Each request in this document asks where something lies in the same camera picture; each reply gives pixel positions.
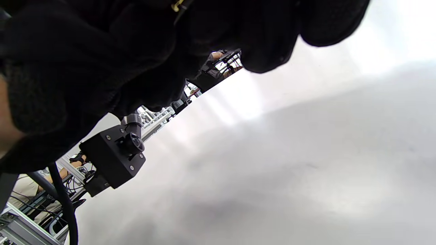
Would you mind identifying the person's right hand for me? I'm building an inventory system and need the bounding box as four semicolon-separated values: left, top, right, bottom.
112;0;371;74

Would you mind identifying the person's left hand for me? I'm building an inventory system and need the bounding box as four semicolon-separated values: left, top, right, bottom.
0;14;209;174

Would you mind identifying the person's left forearm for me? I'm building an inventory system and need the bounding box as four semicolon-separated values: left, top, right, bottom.
0;77;25;156

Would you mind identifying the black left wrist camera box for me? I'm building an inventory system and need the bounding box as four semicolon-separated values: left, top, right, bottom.
79;114;146;198

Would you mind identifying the black glove cable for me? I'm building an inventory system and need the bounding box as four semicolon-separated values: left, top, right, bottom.
29;163;79;245

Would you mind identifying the aluminium frame rack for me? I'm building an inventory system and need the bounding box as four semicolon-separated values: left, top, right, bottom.
0;203;70;245

